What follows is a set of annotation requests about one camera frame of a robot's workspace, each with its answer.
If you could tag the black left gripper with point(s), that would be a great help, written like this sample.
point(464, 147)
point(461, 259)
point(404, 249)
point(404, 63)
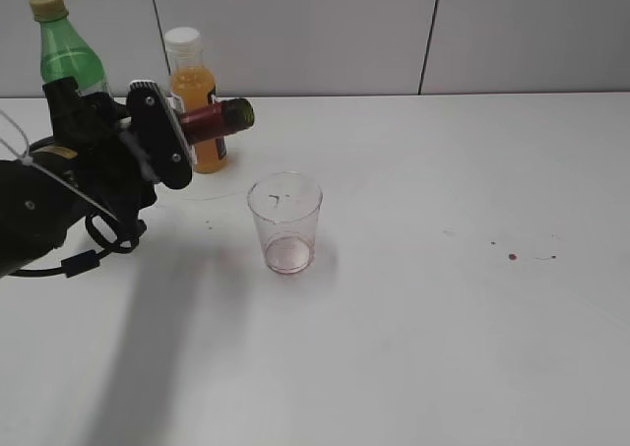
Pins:
point(89, 126)

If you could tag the dark red wine bottle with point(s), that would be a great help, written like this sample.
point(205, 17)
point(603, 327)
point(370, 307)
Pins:
point(217, 120)

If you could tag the transparent plastic cup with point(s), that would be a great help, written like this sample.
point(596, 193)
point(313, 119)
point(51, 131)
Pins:
point(285, 208)

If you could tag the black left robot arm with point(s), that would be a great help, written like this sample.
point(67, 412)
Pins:
point(40, 201)

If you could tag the green plastic soda bottle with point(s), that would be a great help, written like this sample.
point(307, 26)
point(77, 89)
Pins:
point(63, 52)

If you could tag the orange juice bottle white cap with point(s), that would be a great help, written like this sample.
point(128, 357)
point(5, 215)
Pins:
point(193, 86)

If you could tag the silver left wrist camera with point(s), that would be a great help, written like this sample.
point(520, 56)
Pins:
point(159, 134)

